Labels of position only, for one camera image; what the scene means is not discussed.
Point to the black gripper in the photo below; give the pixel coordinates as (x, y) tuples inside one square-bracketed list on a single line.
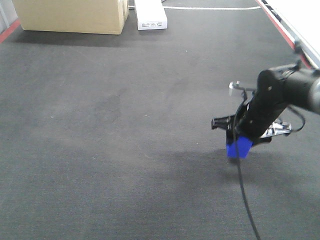
[(236, 137)]

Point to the blue bottle-shaped plastic part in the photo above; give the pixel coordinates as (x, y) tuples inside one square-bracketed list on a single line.
[(239, 148)]

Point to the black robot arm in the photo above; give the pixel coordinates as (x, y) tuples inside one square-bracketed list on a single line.
[(277, 89)]

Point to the long white cardboard box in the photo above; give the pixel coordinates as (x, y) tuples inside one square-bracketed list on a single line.
[(150, 15)]

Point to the large brown cardboard box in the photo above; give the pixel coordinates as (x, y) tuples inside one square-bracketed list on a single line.
[(73, 16)]

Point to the red conveyor side rail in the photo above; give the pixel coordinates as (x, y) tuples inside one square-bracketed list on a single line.
[(288, 37)]

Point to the white glass partition frame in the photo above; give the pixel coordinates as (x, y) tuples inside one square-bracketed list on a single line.
[(302, 19)]

